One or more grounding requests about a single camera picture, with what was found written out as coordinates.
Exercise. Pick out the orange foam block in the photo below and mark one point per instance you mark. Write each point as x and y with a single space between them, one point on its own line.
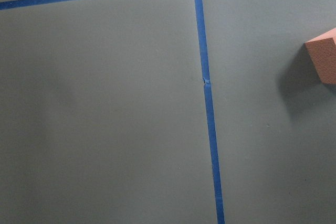
321 50

